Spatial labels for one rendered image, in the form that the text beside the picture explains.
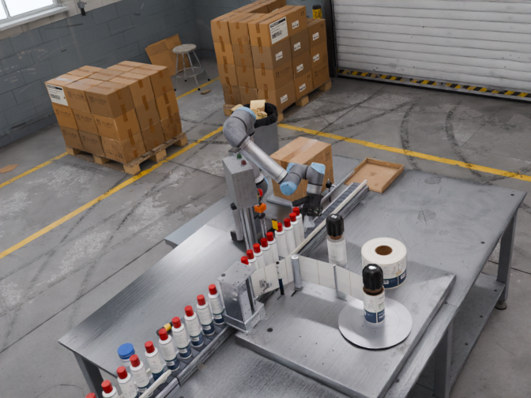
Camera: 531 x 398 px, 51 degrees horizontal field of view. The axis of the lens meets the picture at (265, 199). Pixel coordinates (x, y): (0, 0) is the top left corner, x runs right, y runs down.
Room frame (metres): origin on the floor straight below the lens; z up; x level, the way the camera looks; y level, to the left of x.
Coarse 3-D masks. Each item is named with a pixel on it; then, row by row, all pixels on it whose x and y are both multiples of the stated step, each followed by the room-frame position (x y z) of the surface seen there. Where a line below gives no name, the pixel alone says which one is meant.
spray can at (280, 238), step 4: (280, 224) 2.26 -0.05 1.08; (280, 228) 2.24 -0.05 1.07; (276, 232) 2.25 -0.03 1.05; (280, 232) 2.24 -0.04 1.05; (284, 232) 2.25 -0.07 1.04; (276, 236) 2.25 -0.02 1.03; (280, 236) 2.24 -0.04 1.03; (284, 236) 2.25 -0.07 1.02; (276, 240) 2.25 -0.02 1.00; (280, 240) 2.24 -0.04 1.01; (284, 240) 2.24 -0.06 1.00; (280, 244) 2.24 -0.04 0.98; (284, 244) 2.24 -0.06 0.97; (280, 248) 2.24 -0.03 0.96; (284, 248) 2.24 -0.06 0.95; (280, 252) 2.24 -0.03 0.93; (284, 252) 2.24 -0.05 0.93; (284, 256) 2.24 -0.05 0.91
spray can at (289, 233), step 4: (284, 220) 2.28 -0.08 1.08; (288, 220) 2.28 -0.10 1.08; (284, 224) 2.28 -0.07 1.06; (288, 224) 2.27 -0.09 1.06; (284, 228) 2.27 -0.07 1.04; (288, 228) 2.27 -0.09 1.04; (292, 228) 2.28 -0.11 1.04; (288, 232) 2.26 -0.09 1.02; (292, 232) 2.27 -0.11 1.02; (288, 236) 2.26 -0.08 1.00; (292, 236) 2.27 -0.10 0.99; (288, 240) 2.26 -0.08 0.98; (292, 240) 2.27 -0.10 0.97; (288, 244) 2.26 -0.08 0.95; (292, 244) 2.27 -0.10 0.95; (288, 248) 2.27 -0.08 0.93; (292, 248) 2.26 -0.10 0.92; (288, 252) 2.27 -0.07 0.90
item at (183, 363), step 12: (348, 192) 2.78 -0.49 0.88; (336, 204) 2.68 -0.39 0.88; (324, 216) 2.57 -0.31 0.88; (312, 228) 2.47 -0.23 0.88; (204, 336) 1.79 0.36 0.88; (192, 348) 1.73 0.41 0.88; (204, 348) 1.73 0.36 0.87; (180, 360) 1.68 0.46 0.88; (192, 360) 1.67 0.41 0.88; (180, 372) 1.61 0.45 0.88
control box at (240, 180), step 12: (228, 168) 2.17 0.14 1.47; (240, 168) 2.15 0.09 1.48; (252, 168) 2.15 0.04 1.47; (228, 180) 2.21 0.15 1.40; (240, 180) 2.13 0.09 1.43; (252, 180) 2.14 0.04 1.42; (228, 192) 2.27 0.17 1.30; (240, 192) 2.12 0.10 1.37; (252, 192) 2.14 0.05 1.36; (240, 204) 2.12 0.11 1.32; (252, 204) 2.14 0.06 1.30
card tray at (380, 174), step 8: (368, 160) 3.18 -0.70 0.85; (376, 160) 3.14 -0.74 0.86; (360, 168) 3.12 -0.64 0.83; (368, 168) 3.10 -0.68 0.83; (376, 168) 3.09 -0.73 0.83; (384, 168) 3.07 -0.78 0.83; (392, 168) 3.06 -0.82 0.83; (400, 168) 2.98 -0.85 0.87; (352, 176) 3.04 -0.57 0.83; (360, 176) 3.02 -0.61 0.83; (368, 176) 3.01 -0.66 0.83; (376, 176) 2.99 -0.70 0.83; (384, 176) 2.97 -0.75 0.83; (392, 176) 2.90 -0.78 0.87; (344, 184) 2.96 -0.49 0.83; (368, 184) 2.91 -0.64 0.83; (376, 184) 2.90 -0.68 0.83; (384, 184) 2.82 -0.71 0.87
